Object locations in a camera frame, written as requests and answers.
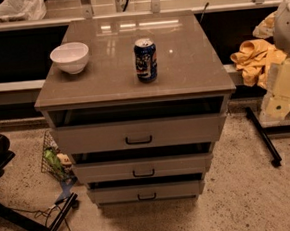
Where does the grey drawer cabinet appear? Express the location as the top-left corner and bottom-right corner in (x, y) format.
(27, 7), (246, 214)

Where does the white plastic bag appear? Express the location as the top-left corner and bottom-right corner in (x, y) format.
(0, 0), (47, 23)

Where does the black floor cable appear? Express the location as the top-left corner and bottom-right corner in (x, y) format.
(11, 201), (79, 231)

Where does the white ceramic bowl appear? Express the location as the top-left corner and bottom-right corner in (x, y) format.
(50, 42), (89, 74)

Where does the wire basket with items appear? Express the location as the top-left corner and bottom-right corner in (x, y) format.
(41, 131), (75, 182)

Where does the blue soda can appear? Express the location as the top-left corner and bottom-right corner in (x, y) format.
(134, 38), (158, 83)

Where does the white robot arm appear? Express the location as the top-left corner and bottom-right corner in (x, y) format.
(253, 0), (290, 124)

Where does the black stand frame left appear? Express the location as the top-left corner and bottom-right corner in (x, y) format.
(0, 189), (82, 231)

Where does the grey drawer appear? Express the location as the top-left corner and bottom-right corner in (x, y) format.
(73, 153), (213, 184)
(87, 180), (205, 205)
(51, 114), (226, 154)

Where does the black stand leg right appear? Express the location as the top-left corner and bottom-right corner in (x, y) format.
(245, 107), (290, 167)

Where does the yellow crumpled cloth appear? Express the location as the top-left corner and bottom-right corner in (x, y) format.
(226, 9), (290, 93)

